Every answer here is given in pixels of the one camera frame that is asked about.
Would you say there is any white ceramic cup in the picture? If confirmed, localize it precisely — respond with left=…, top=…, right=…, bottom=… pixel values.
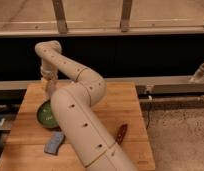
left=45, top=81, right=56, bottom=99

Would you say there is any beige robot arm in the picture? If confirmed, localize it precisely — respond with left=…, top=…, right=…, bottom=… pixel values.
left=35, top=41, right=138, bottom=171

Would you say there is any green bowl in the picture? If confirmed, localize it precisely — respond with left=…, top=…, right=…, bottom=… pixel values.
left=37, top=100, right=58, bottom=129

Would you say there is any blue sponge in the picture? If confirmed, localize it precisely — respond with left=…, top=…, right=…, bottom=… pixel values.
left=44, top=131, right=65, bottom=155

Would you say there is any red brown snack bar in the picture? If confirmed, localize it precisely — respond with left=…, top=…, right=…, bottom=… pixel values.
left=116, top=124, right=128, bottom=145

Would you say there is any left metal post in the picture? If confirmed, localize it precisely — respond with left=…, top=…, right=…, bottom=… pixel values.
left=52, top=0, right=67, bottom=34

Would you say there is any metal post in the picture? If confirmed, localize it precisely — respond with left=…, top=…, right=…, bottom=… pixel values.
left=52, top=0, right=67, bottom=34
left=120, top=0, right=133, bottom=32

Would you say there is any right metal post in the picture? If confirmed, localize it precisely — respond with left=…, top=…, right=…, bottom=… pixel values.
left=120, top=0, right=133, bottom=32

